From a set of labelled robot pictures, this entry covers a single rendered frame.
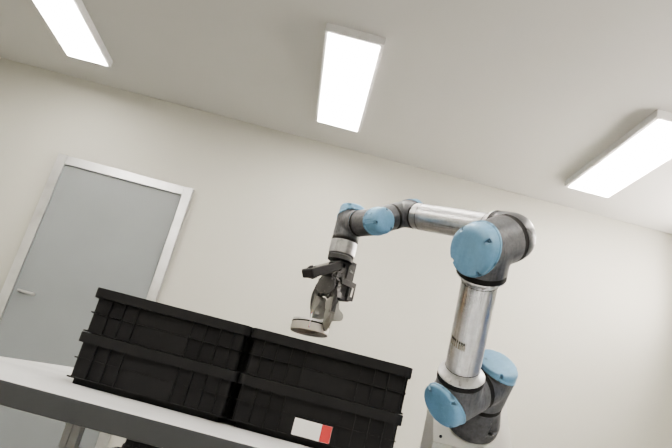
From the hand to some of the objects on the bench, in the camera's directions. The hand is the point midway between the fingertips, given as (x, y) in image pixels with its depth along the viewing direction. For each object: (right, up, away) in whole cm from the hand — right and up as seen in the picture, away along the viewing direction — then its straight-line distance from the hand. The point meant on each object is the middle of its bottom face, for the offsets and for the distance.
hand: (318, 324), depth 174 cm
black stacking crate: (-2, -28, -12) cm, 30 cm away
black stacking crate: (-41, -18, -9) cm, 45 cm away
